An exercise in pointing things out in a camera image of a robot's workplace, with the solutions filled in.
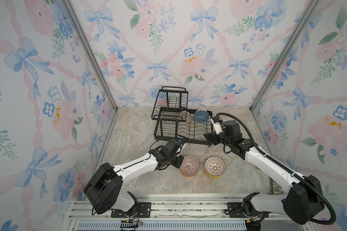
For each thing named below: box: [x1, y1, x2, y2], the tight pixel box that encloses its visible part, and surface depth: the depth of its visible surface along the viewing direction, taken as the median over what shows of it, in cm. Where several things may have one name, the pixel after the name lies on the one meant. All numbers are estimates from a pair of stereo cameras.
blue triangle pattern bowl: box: [193, 109, 210, 123], surface depth 112 cm
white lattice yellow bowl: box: [204, 156, 226, 178], surface depth 86 cm
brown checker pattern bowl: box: [181, 111, 193, 125], surface depth 111 cm
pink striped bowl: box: [179, 155, 200, 177], surface depth 87 cm
